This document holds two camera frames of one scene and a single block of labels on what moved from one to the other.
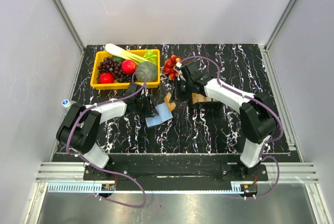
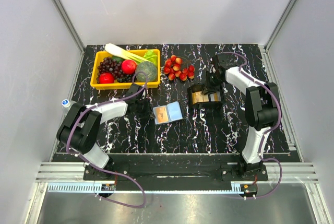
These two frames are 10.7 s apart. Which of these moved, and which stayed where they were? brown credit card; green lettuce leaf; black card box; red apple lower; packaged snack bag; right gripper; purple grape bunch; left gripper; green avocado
Moved: right gripper; packaged snack bag; brown credit card
Stayed: green avocado; green lettuce leaf; left gripper; red apple lower; black card box; purple grape bunch
